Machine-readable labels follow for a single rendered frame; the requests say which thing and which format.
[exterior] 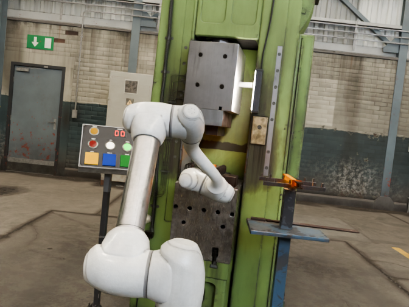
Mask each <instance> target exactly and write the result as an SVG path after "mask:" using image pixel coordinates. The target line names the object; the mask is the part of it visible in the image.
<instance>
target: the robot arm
mask: <svg viewBox="0 0 409 307"><path fill-rule="evenodd" d="M122 124H123V126H124V129H125V130H126V131H127V132H128V133H131V138H132V140H133V147H132V151H131V156H130V162H129V165H128V171H127V178H126V181H125V186H124V191H123V195H122V200H121V206H120V209H119V215H118V218H117V224H116V227H115V228H113V229H112V230H110V231H109V232H108V233H107V234H106V237H105V239H104V240H103V242H102V244H96V245H95V246H94V247H92V248H91V249H90V250H89V252H88V253H87V254H86V256H85V260H84V263H83V277H84V280H85V281H86V282H87V283H88V284H90V285H91V286H92V287H94V288H95V289H97V290H99V291H101V292H104V293H106V294H110V295H115V296H120V297H130V298H147V299H150V300H152V301H154V302H155V307H201V304H202V300H203V294H204V289H205V265H204V261H203V256H202V254H201V251H200V249H199V247H198V245H197V244H196V243H195V242H194V241H191V240H188V239H183V238H174V239H171V240H168V241H166V242H165V243H164V244H163V245H162V246H161V249H159V250H150V241H149V239H148V237H147V235H146V234H145V233H144V230H145V224H146V220H147V213H148V209H149V203H150V196H151V192H152V186H153V179H154V175H155V168H156V162H157V157H158V151H159V147H160V145H162V143H163V142H164V140H165V138H166V137H171V138H179V139H181V141H182V143H183V146H184V149H185V151H186V153H187V154H188V156H189V157H190V158H191V160H192V161H193V162H194V163H195V164H196V165H197V166H198V167H199V168H188V169H185V170H184V171H183V172H182V173H181V174H180V177H179V179H178V181H179V184H180V185H181V186H182V187H183V188H184V189H188V190H191V191H195V192H199V193H200V194H202V195H204V196H206V197H208V198H210V199H212V200H215V201H217V202H221V203H228V202H230V201H231V199H232V198H233V196H234V193H235V191H234V188H233V187H232V186H231V185H230V184H228V182H227V181H226V180H225V179H224V178H223V177H222V176H221V175H220V173H219V171H218V170H217V169H216V168H215V167H214V165H213V164H212V163H211V162H210V161H209V160H208V158H207V157H206V156H205V154H204V153H203V152H202V151H201V149H200V148H199V143H200V141H201V139H202V137H203V134H204V131H205V120H204V117H203V114H202V112H201V110H200V109H199V108H198V107H197V106H196V105H194V104H185V105H170V104H165V103H160V102H137V103H134V104H130V105H129V106H127V107H126V109H125V110H124V114H123V117H122Z"/></svg>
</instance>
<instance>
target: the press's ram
mask: <svg viewBox="0 0 409 307"><path fill-rule="evenodd" d="M245 60H246V56H245V54H244V53H243V50H242V48H241V47H240V45H239V44H236V43H218V42H208V41H190V43H189V55H188V61H187V73H186V84H185V91H184V102H183V105H185V104H194V105H196V106H197V107H198V108H203V109H210V110H222V111H225V112H228V113H231V114H233V115H239V114H240V105H241V98H242V88H253V83H249V82H243V77H244V71H245Z"/></svg>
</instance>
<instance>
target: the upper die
mask: <svg viewBox="0 0 409 307"><path fill-rule="evenodd" d="M199 109H200V110H201V112H202V114H203V117H204V124H205V125H213V126H219V127H228V128H231V122H232V114H231V113H228V112H225V111H222V110H210V109H203V108H199Z"/></svg>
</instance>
